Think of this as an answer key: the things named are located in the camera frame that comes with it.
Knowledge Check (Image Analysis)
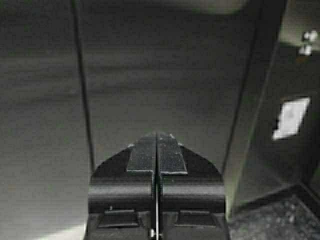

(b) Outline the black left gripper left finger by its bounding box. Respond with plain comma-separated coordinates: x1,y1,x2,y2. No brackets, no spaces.
86,132,157,240

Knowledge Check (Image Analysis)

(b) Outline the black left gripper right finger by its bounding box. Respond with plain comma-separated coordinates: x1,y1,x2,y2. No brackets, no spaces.
156,132,230,240

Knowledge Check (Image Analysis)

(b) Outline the alarm bell button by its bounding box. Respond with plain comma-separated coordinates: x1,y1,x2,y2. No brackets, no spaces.
298,44,313,56

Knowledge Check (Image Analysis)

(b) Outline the door open button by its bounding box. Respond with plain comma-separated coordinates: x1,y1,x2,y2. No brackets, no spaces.
302,29,318,43

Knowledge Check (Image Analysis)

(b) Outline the white certificate in frame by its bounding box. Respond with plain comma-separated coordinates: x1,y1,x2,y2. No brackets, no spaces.
272,97,311,141

